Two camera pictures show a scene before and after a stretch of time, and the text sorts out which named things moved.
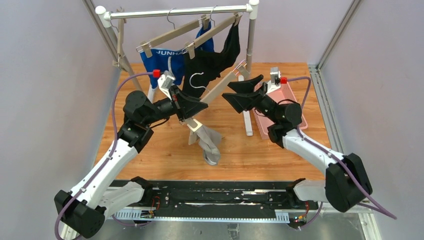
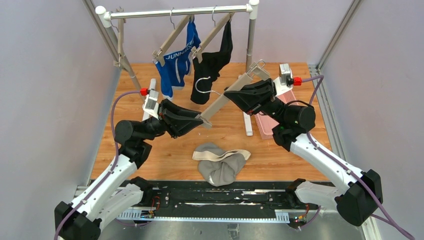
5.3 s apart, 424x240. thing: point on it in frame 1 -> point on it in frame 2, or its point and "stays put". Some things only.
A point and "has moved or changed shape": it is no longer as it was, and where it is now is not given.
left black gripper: [179, 103] -> [168, 118]
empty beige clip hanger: [120, 53] stays put
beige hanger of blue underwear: [147, 46] has moved or changed shape
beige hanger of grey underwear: [240, 70] -> [256, 72]
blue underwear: [163, 60] has moved or changed shape
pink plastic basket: [283, 93] stays put
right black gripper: [259, 99] stays put
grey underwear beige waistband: [210, 140] -> [219, 167]
